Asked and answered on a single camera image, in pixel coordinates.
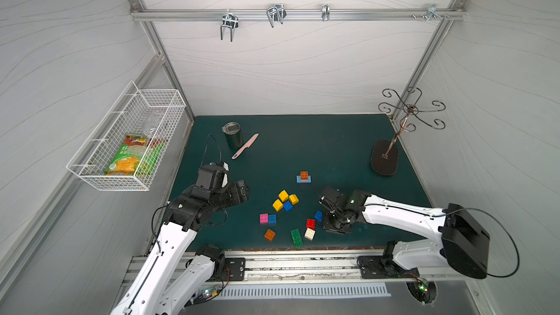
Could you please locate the blue lego brick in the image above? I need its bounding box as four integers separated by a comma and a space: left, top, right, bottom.
314, 211, 323, 222
268, 214, 277, 225
283, 201, 293, 211

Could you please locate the yellow lego brick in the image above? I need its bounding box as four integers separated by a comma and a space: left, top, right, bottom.
273, 199, 284, 212
279, 190, 289, 203
289, 194, 299, 205

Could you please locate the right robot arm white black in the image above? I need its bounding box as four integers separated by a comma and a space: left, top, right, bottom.
319, 188, 490, 279

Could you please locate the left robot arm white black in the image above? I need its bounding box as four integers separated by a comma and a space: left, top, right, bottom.
111, 218, 225, 314

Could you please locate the red lego brick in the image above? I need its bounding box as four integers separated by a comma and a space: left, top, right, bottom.
306, 219, 316, 230

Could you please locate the cream lego brick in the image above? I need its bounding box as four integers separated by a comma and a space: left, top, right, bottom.
304, 227, 316, 241

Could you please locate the blue lego brick beside pink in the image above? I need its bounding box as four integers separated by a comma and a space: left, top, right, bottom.
268, 214, 277, 225

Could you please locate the dark green long lego brick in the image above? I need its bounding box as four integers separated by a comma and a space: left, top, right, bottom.
290, 229, 303, 248

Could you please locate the orange lego brick front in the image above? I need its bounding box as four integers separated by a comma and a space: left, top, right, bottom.
264, 229, 276, 241

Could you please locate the pink plastic knife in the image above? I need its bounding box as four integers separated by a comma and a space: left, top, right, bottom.
231, 134, 259, 160

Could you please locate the dark green metal tumbler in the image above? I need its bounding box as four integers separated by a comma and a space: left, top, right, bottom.
222, 122, 244, 151

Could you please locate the black metal jewelry stand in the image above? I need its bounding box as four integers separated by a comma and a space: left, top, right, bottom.
370, 87, 446, 176

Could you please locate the green snack bag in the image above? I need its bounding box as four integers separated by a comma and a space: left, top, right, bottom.
105, 134, 167, 176

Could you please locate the metal hook clip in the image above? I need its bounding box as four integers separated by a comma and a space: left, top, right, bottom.
411, 4, 451, 22
322, 4, 330, 22
220, 13, 239, 42
265, 4, 287, 28

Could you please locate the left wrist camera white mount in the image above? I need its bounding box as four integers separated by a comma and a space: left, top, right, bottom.
217, 161, 229, 188

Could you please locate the light blue lego base plate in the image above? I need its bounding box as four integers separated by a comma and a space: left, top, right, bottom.
296, 175, 312, 183

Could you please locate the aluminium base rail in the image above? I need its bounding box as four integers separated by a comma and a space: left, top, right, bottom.
121, 249, 468, 287

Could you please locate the white wire basket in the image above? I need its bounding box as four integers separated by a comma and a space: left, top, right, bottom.
66, 81, 186, 192

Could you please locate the aluminium crossbar rail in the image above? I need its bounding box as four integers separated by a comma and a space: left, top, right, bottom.
131, 7, 467, 22

